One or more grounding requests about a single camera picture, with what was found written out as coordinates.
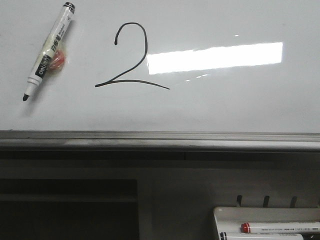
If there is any black whiteboard marker with magnet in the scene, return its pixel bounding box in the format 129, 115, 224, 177
22, 2, 76, 102

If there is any black capped whiteboard marker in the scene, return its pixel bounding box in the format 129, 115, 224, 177
219, 232, 304, 240

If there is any red capped whiteboard marker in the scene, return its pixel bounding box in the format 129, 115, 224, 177
241, 221, 320, 234

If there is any white marker tray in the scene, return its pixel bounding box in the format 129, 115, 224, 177
212, 194, 320, 240

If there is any white whiteboard with aluminium frame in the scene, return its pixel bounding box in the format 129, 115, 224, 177
0, 0, 320, 152

